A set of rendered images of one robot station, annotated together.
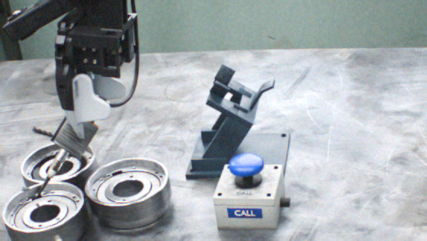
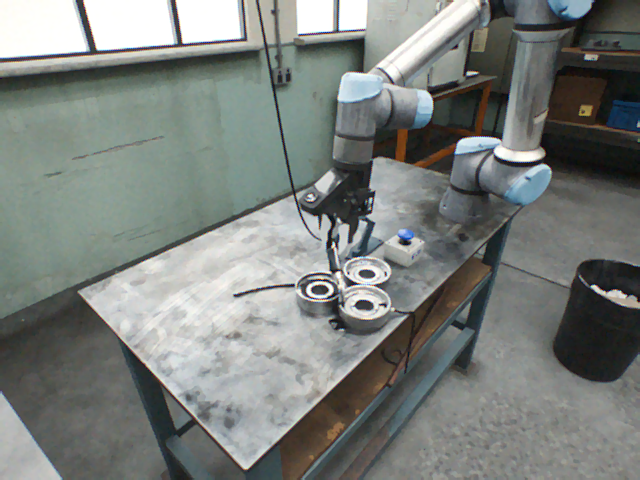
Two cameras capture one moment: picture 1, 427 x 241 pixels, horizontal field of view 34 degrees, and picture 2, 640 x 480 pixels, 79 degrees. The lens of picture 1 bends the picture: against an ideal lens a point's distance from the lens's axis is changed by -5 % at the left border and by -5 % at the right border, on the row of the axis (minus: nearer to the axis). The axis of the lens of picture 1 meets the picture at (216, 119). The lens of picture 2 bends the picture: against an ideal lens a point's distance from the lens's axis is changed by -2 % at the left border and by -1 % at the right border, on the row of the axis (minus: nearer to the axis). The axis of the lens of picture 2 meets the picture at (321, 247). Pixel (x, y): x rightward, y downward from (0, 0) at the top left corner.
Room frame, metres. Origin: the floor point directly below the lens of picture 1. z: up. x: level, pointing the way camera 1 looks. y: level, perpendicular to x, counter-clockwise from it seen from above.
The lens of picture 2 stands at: (0.52, 0.82, 1.36)
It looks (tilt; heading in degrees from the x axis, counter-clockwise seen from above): 32 degrees down; 296
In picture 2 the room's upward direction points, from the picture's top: straight up
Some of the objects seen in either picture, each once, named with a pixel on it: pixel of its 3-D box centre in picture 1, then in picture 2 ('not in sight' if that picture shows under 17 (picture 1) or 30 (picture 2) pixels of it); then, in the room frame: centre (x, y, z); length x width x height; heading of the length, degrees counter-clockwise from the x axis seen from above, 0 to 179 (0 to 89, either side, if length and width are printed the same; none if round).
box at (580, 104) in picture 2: not in sight; (579, 96); (0.04, -3.41, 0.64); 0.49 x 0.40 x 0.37; 169
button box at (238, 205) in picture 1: (255, 195); (405, 248); (0.69, -0.03, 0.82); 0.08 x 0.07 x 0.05; 74
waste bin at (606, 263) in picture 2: not in sight; (604, 322); (-0.02, -0.80, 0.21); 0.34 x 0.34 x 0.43
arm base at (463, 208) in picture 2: not in sight; (467, 198); (0.59, -0.35, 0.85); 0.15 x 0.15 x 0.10
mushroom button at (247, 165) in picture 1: (248, 177); (405, 240); (0.69, -0.03, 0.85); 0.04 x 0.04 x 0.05
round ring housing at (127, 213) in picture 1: (129, 194); (366, 277); (0.74, 0.12, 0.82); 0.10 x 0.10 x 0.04
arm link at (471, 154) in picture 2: not in sight; (477, 161); (0.59, -0.34, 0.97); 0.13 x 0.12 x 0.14; 142
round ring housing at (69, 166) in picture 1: (60, 173); (319, 292); (0.81, 0.22, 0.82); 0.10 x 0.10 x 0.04
